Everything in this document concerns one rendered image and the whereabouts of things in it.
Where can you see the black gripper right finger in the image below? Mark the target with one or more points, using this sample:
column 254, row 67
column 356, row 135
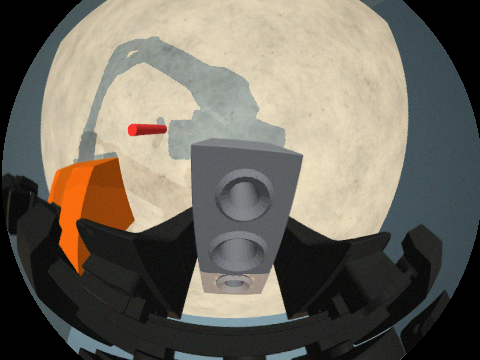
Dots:
column 307, row 262

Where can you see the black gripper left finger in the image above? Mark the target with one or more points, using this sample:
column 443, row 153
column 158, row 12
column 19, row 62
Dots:
column 165, row 255

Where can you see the red peg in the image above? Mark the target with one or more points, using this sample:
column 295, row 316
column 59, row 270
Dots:
column 146, row 129

